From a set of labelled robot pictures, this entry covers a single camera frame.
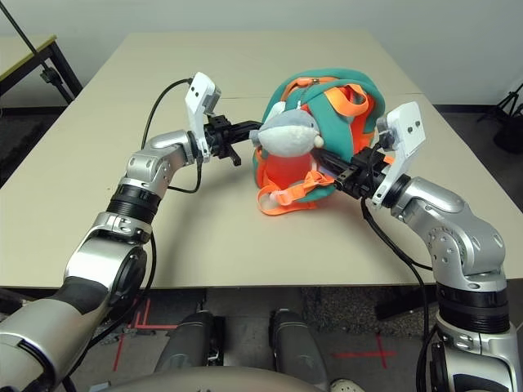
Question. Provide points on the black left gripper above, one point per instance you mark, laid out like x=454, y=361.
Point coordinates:
x=220, y=136

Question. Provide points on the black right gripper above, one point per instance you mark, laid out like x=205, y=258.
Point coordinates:
x=363, y=175

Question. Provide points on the teal and orange backpack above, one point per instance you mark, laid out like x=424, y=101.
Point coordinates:
x=331, y=122

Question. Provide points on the grey white plush shark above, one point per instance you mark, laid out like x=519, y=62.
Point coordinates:
x=286, y=134

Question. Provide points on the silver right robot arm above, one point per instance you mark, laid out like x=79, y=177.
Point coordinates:
x=441, y=204

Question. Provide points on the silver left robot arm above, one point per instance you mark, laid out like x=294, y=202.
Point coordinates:
x=159, y=155

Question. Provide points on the black bag on floor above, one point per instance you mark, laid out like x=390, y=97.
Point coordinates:
x=510, y=136

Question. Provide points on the grey right robot leg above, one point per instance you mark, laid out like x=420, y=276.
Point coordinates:
x=296, y=343

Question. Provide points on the grey robot leg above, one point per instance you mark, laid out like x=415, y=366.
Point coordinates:
x=190, y=341
x=296, y=343

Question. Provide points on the black tripod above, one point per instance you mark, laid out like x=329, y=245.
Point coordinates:
x=512, y=100

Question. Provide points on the grey left robot leg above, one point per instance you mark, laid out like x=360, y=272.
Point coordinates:
x=190, y=341

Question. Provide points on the white perforated shoe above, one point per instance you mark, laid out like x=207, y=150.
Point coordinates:
x=342, y=386

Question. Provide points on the thin black stand pole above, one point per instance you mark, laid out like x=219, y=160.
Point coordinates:
x=20, y=31

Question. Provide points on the beige robot torso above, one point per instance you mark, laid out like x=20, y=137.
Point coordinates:
x=220, y=381

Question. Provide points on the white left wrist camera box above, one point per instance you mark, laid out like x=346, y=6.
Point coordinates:
x=200, y=94

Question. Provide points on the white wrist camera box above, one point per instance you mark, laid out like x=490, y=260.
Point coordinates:
x=408, y=130
x=200, y=94

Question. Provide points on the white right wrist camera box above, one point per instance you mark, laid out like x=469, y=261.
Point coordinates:
x=408, y=130

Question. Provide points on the beige side table black frame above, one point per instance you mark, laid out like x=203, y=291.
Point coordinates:
x=20, y=49

